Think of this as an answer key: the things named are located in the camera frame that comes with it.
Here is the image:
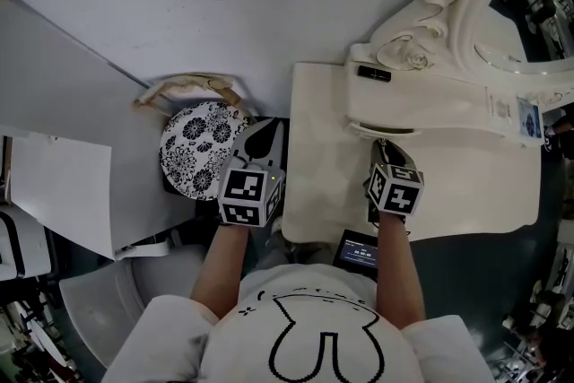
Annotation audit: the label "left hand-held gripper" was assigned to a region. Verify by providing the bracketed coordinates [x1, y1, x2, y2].
[218, 118, 287, 230]

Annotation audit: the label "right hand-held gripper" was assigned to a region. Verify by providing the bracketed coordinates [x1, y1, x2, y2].
[366, 137, 426, 224]

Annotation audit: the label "person's right forearm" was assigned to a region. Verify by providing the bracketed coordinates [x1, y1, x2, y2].
[373, 210, 427, 329]

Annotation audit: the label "person's left forearm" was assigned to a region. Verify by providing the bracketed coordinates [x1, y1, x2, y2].
[189, 221, 250, 320]

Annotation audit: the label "white dressing table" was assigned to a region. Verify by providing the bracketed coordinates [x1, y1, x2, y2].
[286, 57, 544, 246]

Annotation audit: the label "black and white floral stool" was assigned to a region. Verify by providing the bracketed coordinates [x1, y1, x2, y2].
[158, 100, 253, 203]

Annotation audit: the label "small black cosmetic case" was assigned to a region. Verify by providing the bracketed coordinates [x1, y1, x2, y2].
[357, 64, 393, 83]

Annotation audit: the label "person's grey trouser legs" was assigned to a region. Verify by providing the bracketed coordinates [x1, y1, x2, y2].
[250, 231, 335, 282]

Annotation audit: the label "black device with screen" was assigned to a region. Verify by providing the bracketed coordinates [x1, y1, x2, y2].
[332, 229, 380, 283]

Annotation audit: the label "white printed packet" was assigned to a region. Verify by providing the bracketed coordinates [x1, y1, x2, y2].
[486, 88, 517, 132]

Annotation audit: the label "blue and white card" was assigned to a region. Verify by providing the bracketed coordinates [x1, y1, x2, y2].
[515, 96, 544, 148]

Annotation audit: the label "person's white printed t-shirt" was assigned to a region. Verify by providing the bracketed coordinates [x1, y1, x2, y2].
[100, 262, 495, 383]

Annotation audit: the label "white flat board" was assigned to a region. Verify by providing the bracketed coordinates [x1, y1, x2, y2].
[8, 131, 113, 261]

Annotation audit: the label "white plastic chair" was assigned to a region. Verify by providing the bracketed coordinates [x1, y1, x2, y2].
[57, 243, 208, 370]

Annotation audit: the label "white cabinet with black handle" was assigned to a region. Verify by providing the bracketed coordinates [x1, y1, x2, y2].
[0, 205, 51, 283]

